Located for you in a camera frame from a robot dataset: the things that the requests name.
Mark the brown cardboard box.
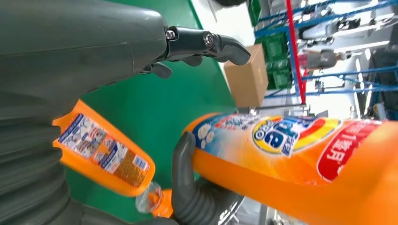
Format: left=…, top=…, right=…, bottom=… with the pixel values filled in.
left=222, top=43, right=269, bottom=109

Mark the green plastic crate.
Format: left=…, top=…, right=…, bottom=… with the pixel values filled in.
left=261, top=32, right=291, bottom=62
left=265, top=59, right=294, bottom=91
left=246, top=0, right=263, bottom=27

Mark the red metal pole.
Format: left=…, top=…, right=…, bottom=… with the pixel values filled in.
left=285, top=0, right=307, bottom=105

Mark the blue metal rack frame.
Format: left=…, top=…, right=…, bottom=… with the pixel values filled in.
left=253, top=0, right=398, bottom=100

